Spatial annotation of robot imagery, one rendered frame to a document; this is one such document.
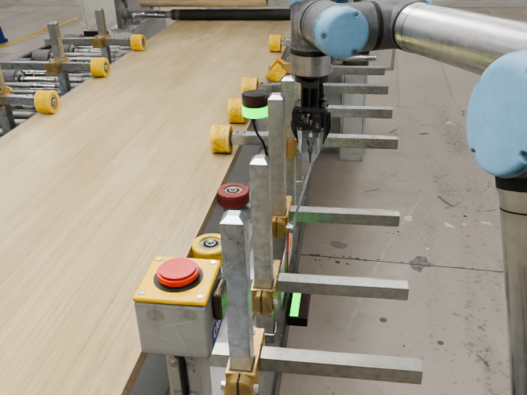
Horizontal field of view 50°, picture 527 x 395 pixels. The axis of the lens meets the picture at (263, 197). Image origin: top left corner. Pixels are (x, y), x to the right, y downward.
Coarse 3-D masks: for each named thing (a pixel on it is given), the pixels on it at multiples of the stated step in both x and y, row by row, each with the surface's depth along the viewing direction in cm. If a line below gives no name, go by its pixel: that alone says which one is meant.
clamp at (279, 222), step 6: (288, 198) 143; (288, 204) 140; (288, 210) 137; (276, 216) 135; (282, 216) 135; (288, 216) 136; (276, 222) 135; (282, 222) 133; (288, 222) 137; (276, 228) 136; (282, 228) 134; (276, 234) 136; (282, 234) 134
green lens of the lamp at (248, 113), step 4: (244, 108) 123; (248, 108) 123; (260, 108) 122; (264, 108) 123; (244, 112) 124; (248, 112) 123; (252, 112) 123; (256, 112) 123; (260, 112) 123; (264, 112) 123; (244, 116) 124; (248, 116) 123; (252, 116) 123; (256, 116) 123; (260, 116) 123; (264, 116) 124
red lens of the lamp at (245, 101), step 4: (244, 96) 122; (264, 96) 122; (268, 96) 124; (244, 100) 123; (248, 100) 122; (252, 100) 121; (256, 100) 121; (260, 100) 122; (264, 100) 122; (244, 104) 123; (248, 104) 122; (252, 104) 122; (256, 104) 122; (260, 104) 122; (264, 104) 123
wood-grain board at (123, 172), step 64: (128, 64) 258; (192, 64) 255; (256, 64) 251; (64, 128) 185; (128, 128) 183; (192, 128) 182; (0, 192) 144; (64, 192) 143; (128, 192) 142; (192, 192) 141; (0, 256) 117; (64, 256) 116; (128, 256) 116; (192, 256) 120; (0, 320) 99; (64, 320) 98; (128, 320) 98; (0, 384) 85; (64, 384) 85; (128, 384) 86
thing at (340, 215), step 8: (224, 208) 141; (232, 208) 141; (240, 208) 141; (248, 208) 141; (304, 208) 140; (312, 208) 140; (320, 208) 140; (328, 208) 140; (336, 208) 139; (344, 208) 139; (352, 208) 139; (360, 208) 139; (248, 216) 142; (296, 216) 140; (304, 216) 139; (312, 216) 139; (320, 216) 139; (328, 216) 138; (336, 216) 138; (344, 216) 138; (352, 216) 137; (360, 216) 137; (368, 216) 137; (376, 216) 136; (384, 216) 136; (392, 216) 136; (360, 224) 138; (368, 224) 138; (376, 224) 137; (384, 224) 137; (392, 224) 137
